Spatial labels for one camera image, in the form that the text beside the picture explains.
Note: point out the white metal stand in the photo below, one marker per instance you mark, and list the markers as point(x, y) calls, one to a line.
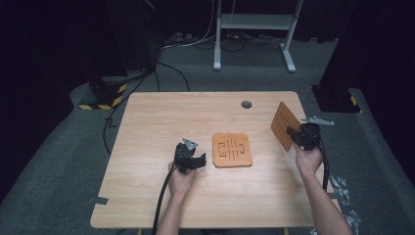
point(254, 21)

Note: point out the grey tape strip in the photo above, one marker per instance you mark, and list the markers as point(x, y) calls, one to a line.
point(99, 200)
point(333, 196)

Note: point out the crumpled silver tape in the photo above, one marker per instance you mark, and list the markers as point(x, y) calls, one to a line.
point(341, 189)
point(354, 222)

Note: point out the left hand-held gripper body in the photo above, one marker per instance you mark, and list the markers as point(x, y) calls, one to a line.
point(182, 156)

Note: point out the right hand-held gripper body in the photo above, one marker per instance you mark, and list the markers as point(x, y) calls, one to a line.
point(310, 135)

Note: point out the person's right hand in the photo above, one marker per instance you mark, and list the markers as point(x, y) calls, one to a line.
point(308, 161)

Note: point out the orange carved wooden trivet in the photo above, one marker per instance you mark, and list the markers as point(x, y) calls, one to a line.
point(232, 160)
point(280, 120)

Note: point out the person's left hand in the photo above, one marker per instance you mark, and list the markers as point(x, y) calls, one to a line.
point(181, 184)

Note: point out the black stand base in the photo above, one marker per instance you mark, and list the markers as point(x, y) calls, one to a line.
point(336, 99)

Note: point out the black stand with striped base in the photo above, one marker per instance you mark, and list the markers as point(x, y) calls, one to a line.
point(104, 94)

